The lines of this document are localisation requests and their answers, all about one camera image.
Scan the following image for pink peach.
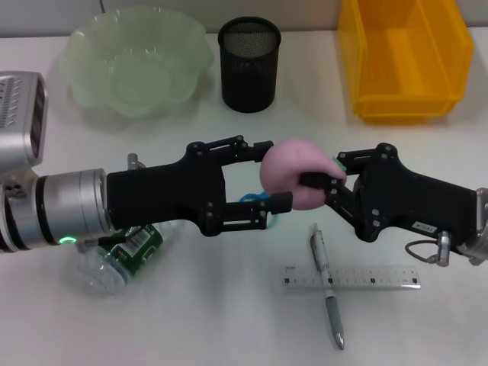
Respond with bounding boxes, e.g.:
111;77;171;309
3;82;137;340
260;137;348;210

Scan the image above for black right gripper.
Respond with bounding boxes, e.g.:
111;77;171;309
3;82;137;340
299;143;480;243

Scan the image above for blue teal scissors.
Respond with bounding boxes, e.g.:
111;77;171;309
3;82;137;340
238;190;282;230

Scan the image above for black mesh pen holder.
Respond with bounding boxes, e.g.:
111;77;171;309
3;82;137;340
217;18;282;114

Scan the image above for clear plastic ruler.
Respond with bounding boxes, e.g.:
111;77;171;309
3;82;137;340
272;265;422;294

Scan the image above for yellow plastic bin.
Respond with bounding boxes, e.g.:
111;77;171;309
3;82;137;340
337;0;476;125

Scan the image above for grey silver pen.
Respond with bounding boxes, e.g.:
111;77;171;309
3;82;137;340
309;223;347;351

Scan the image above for clear green-label water bottle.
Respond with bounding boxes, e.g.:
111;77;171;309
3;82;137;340
77;220;184;299

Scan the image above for pale green glass fruit plate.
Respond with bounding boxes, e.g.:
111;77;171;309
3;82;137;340
56;7;215;120

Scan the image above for silver connector stub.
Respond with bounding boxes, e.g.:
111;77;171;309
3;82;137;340
127;152;146;171

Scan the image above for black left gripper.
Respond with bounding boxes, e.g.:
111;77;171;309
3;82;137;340
106;133;294;237

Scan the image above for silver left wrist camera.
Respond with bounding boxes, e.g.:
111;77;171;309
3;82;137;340
0;71;50;173

